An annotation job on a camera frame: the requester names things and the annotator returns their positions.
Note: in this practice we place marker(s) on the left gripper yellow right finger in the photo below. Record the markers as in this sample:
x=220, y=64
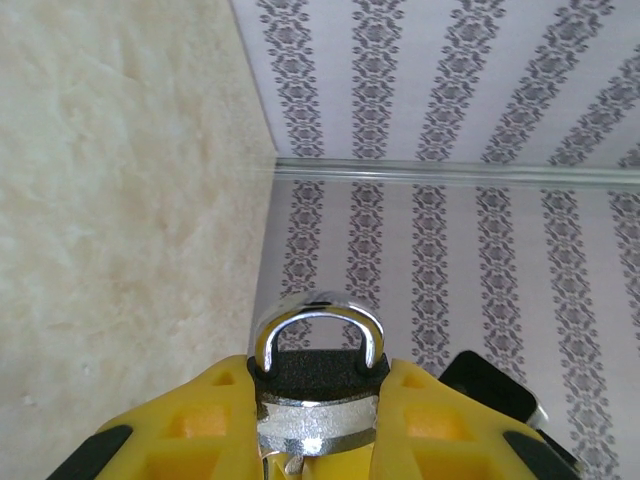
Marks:
x=450, y=440

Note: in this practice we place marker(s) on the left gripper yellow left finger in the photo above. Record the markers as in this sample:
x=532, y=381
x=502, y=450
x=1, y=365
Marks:
x=200, y=440

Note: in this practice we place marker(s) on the small dark padlock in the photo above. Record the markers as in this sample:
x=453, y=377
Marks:
x=320, y=375

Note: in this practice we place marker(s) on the aluminium frame post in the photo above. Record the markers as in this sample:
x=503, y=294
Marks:
x=450, y=172

